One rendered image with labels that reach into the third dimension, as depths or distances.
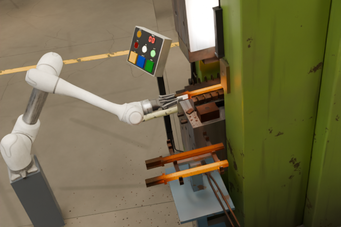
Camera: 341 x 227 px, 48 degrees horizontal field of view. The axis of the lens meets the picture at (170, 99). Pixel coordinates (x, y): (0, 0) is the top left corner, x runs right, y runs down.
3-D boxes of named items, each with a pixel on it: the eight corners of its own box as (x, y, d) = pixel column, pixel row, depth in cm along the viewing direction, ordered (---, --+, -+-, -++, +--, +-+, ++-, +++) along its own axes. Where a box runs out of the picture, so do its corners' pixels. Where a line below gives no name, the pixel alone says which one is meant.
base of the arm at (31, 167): (11, 186, 250) (8, 180, 247) (8, 165, 267) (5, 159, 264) (39, 175, 255) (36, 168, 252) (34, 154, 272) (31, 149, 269)
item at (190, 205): (180, 224, 201) (180, 222, 200) (165, 171, 233) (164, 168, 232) (234, 210, 205) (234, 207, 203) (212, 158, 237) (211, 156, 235)
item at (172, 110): (141, 124, 286) (140, 118, 283) (140, 119, 290) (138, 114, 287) (197, 109, 293) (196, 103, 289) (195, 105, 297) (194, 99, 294)
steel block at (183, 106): (199, 179, 252) (193, 128, 226) (182, 142, 282) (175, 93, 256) (276, 155, 260) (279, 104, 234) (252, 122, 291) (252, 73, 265)
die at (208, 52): (189, 63, 218) (188, 48, 212) (179, 47, 234) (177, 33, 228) (257, 45, 224) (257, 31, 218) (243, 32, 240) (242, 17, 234)
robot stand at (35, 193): (39, 236, 287) (10, 183, 252) (35, 217, 303) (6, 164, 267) (65, 225, 293) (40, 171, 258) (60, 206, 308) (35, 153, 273)
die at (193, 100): (194, 111, 238) (193, 100, 233) (185, 94, 254) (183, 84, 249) (257, 94, 245) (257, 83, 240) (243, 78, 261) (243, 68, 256)
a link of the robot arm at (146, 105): (144, 118, 235) (154, 115, 235) (142, 106, 229) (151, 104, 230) (141, 109, 242) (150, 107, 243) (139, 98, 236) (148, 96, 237)
